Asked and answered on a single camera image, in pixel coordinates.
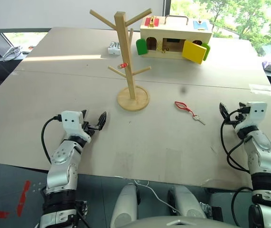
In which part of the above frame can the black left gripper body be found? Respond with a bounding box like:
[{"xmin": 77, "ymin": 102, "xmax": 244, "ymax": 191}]
[{"xmin": 82, "ymin": 121, "xmax": 103, "ymax": 138}]

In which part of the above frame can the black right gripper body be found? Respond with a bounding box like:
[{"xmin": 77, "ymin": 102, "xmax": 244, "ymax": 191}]
[{"xmin": 224, "ymin": 111, "xmax": 248, "ymax": 130}]

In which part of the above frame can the green arched box door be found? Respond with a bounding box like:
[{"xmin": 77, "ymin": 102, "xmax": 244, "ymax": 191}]
[
  {"xmin": 201, "ymin": 42, "xmax": 211, "ymax": 62},
  {"xmin": 136, "ymin": 38, "xmax": 148, "ymax": 56}
]

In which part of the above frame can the wooden tree peg stand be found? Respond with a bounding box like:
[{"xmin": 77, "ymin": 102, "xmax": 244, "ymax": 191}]
[{"xmin": 89, "ymin": 9, "xmax": 153, "ymax": 112}]

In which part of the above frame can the yellow wooden box door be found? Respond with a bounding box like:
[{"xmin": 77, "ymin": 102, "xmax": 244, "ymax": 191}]
[{"xmin": 181, "ymin": 40, "xmax": 208, "ymax": 65}]

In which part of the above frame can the white battery charger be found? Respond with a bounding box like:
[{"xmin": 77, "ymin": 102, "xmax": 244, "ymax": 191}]
[{"xmin": 107, "ymin": 40, "xmax": 121, "ymax": 56}]

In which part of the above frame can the silver left robot thigh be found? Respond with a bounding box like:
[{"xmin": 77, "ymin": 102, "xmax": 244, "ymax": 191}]
[{"xmin": 108, "ymin": 183, "xmax": 139, "ymax": 228}]

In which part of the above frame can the silver robot thigh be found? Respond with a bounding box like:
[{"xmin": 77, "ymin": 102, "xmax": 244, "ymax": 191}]
[
  {"xmin": 108, "ymin": 183, "xmax": 139, "ymax": 228},
  {"xmin": 170, "ymin": 185, "xmax": 207, "ymax": 219}
]

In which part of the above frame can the wooden lock box house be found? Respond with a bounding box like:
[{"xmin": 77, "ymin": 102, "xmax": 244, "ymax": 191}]
[{"xmin": 136, "ymin": 15, "xmax": 213, "ymax": 65}]

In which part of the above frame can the silver right robot thigh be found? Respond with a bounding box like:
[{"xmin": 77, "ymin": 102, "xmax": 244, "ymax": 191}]
[{"xmin": 170, "ymin": 185, "xmax": 207, "ymax": 219}]

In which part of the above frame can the silver robot torso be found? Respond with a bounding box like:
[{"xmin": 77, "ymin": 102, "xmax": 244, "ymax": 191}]
[{"xmin": 134, "ymin": 214, "xmax": 234, "ymax": 228}]

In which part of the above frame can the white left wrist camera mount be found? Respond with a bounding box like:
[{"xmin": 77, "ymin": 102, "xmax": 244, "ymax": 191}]
[{"xmin": 61, "ymin": 110, "xmax": 92, "ymax": 144}]

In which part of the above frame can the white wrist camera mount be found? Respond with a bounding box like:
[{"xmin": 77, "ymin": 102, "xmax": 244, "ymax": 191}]
[
  {"xmin": 234, "ymin": 102, "xmax": 268, "ymax": 134},
  {"xmin": 61, "ymin": 110, "xmax": 92, "ymax": 144}
]

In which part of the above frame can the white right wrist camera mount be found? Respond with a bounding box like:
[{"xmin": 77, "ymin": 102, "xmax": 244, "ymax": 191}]
[{"xmin": 234, "ymin": 102, "xmax": 268, "ymax": 134}]

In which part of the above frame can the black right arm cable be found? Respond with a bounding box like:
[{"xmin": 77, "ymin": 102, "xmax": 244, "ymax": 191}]
[{"xmin": 220, "ymin": 108, "xmax": 254, "ymax": 225}]

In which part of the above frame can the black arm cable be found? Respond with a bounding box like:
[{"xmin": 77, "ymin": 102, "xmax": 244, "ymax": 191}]
[
  {"xmin": 220, "ymin": 108, "xmax": 254, "ymax": 225},
  {"xmin": 40, "ymin": 114, "xmax": 64, "ymax": 165}
]

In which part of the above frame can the silver key with red strap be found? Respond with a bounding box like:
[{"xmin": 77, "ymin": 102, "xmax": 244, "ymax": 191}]
[{"xmin": 174, "ymin": 101, "xmax": 207, "ymax": 126}]

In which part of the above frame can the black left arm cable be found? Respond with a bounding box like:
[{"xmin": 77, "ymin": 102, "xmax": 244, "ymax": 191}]
[{"xmin": 40, "ymin": 114, "xmax": 64, "ymax": 165}]

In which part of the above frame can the grey coiled cable bundle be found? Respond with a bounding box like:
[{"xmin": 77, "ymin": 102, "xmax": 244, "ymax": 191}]
[{"xmin": 1, "ymin": 45, "xmax": 23, "ymax": 63}]

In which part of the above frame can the thin white cable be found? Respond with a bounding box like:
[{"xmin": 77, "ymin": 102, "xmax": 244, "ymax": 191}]
[{"xmin": 133, "ymin": 180, "xmax": 181, "ymax": 214}]

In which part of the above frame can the metal box carry handle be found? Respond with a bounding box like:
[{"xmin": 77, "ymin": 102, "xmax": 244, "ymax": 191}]
[{"xmin": 164, "ymin": 14, "xmax": 189, "ymax": 26}]

